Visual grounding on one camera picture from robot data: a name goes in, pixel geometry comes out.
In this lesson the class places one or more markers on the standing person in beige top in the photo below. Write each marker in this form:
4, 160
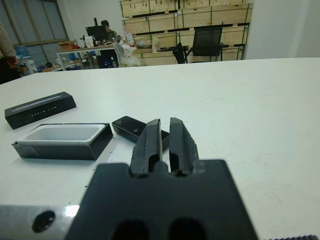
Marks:
6, 50

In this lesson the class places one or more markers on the white carton with red print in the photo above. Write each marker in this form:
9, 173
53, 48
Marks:
88, 41

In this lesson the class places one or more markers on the brown cardboard box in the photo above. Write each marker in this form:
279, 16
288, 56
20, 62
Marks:
66, 45

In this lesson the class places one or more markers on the white water dispenser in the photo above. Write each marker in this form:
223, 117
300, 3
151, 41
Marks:
30, 67

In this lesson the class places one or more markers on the black mesh office chair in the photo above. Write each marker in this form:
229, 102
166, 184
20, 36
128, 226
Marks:
207, 40

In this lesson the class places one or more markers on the black slim camera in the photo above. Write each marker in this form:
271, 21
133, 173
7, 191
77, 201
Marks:
127, 127

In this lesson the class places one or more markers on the black box lid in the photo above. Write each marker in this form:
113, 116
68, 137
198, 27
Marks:
37, 112

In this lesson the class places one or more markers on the crumpled plastic bag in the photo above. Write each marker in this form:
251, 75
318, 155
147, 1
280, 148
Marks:
128, 58

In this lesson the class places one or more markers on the seated person at desk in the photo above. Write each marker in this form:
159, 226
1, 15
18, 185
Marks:
110, 30

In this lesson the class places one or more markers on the white office desk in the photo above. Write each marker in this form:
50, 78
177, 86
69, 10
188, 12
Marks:
75, 50

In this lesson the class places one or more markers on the window with grey frame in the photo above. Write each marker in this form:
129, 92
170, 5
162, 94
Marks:
32, 20

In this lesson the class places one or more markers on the black computer monitor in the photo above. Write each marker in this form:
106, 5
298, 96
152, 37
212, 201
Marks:
96, 32

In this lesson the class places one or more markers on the white desk fan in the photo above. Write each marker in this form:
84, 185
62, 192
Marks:
119, 49

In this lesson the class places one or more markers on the blue water bottle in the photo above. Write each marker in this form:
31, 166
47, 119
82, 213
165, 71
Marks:
22, 51

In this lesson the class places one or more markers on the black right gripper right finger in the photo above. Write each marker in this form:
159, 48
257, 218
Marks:
180, 147

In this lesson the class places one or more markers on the white pink printed box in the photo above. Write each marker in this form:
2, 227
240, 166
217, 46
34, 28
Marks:
128, 35

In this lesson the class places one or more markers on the black computer tower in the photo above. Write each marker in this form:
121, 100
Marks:
106, 58

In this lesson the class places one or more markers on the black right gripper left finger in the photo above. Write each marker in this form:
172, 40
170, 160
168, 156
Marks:
146, 150

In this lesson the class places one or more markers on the black box with white tray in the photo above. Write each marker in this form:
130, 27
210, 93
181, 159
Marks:
62, 151

